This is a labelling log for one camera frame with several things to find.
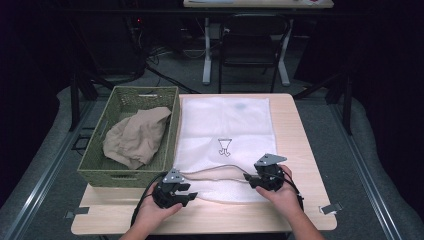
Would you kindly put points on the white-legged wooden desk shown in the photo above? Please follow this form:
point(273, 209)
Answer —
point(260, 4)

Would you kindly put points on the dark computer case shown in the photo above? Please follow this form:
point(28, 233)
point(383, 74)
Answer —
point(113, 43)

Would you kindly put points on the green woven basket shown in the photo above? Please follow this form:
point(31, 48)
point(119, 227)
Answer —
point(133, 100)

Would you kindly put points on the person's right hand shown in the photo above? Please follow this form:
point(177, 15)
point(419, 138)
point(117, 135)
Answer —
point(285, 198)

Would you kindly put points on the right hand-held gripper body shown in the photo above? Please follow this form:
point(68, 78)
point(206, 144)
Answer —
point(273, 176)

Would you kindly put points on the beige garment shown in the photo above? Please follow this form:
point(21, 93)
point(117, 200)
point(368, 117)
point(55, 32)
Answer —
point(136, 136)

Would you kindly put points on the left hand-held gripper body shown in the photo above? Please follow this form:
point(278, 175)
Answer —
point(166, 195)

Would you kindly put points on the black floor bracket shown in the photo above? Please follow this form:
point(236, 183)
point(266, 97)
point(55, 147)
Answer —
point(80, 141)

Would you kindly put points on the person's left hand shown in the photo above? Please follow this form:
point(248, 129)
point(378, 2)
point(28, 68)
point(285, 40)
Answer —
point(153, 213)

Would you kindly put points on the black metal stand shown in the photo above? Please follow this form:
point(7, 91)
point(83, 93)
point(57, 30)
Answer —
point(75, 100)
point(347, 106)

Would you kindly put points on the black folding chair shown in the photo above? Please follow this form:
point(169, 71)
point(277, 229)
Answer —
point(250, 50)

